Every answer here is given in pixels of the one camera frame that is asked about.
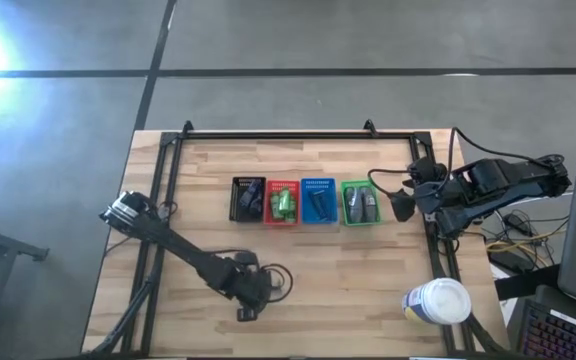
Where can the dark toiletry tube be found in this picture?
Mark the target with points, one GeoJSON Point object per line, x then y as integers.
{"type": "Point", "coordinates": [256, 197]}
{"type": "Point", "coordinates": [245, 197]}

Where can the black power brick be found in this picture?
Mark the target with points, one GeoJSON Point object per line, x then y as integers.
{"type": "Point", "coordinates": [505, 261]}

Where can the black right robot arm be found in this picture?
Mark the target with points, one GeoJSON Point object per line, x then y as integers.
{"type": "Point", "coordinates": [498, 180]}

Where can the blue plastic basket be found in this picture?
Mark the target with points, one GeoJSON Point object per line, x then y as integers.
{"type": "Point", "coordinates": [308, 215]}

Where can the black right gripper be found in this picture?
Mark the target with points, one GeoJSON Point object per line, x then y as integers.
{"type": "Point", "coordinates": [430, 192]}

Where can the white-lidded wipes canister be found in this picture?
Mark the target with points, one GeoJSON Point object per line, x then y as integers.
{"type": "Point", "coordinates": [443, 300]}

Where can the red plastic basket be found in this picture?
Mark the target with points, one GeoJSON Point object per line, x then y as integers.
{"type": "Point", "coordinates": [293, 187]}

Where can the backlit black keyboard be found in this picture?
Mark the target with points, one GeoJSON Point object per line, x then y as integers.
{"type": "Point", "coordinates": [558, 335]}

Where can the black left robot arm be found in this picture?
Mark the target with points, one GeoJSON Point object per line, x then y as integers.
{"type": "Point", "coordinates": [183, 250]}

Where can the black plastic basket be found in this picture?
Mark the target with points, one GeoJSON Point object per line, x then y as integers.
{"type": "Point", "coordinates": [234, 210]}

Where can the grey travel deodorant stick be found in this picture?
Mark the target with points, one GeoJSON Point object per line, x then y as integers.
{"type": "Point", "coordinates": [352, 205]}
{"type": "Point", "coordinates": [369, 202]}

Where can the black power adapter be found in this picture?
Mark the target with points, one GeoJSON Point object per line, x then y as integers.
{"type": "Point", "coordinates": [515, 221]}

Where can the green plastic basket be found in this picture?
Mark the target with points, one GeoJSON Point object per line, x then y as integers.
{"type": "Point", "coordinates": [343, 210]}

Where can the small green bottle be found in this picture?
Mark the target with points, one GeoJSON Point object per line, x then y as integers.
{"type": "Point", "coordinates": [292, 212]}
{"type": "Point", "coordinates": [284, 200]}
{"type": "Point", "coordinates": [274, 206]}

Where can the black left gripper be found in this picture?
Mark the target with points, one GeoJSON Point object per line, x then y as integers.
{"type": "Point", "coordinates": [248, 290]}

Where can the black metal table frame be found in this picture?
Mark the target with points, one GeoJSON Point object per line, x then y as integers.
{"type": "Point", "coordinates": [293, 135]}

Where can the black disposable razor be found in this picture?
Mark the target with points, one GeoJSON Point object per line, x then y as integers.
{"type": "Point", "coordinates": [314, 201]}
{"type": "Point", "coordinates": [325, 210]}
{"type": "Point", "coordinates": [320, 204]}

